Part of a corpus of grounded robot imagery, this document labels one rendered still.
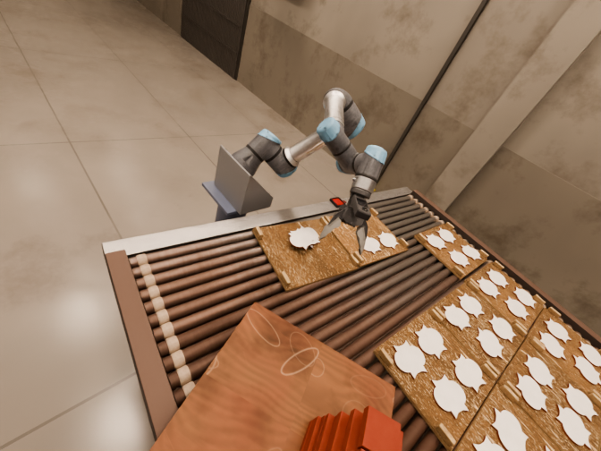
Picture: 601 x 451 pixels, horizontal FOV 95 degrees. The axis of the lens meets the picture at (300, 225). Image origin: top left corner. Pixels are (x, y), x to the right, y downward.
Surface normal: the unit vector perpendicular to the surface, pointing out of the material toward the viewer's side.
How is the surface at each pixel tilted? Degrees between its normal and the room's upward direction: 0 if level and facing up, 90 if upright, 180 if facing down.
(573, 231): 90
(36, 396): 0
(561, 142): 90
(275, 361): 0
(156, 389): 0
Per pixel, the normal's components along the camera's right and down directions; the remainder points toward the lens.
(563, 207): -0.70, 0.26
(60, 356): 0.32, -0.71
